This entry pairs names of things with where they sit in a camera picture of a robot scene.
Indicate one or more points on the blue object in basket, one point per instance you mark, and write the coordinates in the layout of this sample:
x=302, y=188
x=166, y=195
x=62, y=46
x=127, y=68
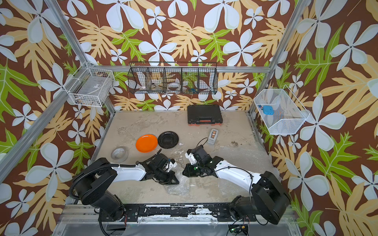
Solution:
x=268, y=110

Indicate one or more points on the clear bubble wrap sheet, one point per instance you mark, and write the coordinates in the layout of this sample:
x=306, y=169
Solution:
x=180, y=189

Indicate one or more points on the black plastic case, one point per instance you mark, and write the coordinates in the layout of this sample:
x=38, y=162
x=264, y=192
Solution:
x=204, y=114

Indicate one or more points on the black plate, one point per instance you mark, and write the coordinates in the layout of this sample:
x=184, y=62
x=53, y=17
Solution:
x=168, y=140

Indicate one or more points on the white tape dispenser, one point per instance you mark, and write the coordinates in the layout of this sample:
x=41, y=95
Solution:
x=213, y=136

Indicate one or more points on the orange plate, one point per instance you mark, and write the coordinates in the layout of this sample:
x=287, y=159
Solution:
x=146, y=143

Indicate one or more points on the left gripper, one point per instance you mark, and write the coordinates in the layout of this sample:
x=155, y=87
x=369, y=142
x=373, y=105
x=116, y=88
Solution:
x=171, y=177

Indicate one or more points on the black wire basket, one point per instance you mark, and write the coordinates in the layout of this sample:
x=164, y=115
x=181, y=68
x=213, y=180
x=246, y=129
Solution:
x=173, y=77

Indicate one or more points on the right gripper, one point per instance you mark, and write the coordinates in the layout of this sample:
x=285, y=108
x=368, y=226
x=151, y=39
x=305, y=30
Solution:
x=189, y=172

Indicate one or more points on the white wire basket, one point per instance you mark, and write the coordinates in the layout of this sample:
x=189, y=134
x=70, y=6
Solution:
x=90, y=85
x=289, y=113

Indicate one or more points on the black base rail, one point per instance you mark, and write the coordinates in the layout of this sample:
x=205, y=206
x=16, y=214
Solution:
x=220, y=212

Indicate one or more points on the white wire basket right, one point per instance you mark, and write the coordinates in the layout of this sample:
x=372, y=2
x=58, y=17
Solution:
x=289, y=113

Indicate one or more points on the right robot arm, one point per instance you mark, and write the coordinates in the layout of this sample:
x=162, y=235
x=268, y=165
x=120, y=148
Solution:
x=266, y=198

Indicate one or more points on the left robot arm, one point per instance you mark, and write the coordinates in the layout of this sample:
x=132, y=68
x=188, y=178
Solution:
x=91, y=185

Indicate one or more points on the white wire basket left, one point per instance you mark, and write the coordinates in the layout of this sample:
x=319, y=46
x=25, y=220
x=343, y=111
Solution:
x=90, y=85

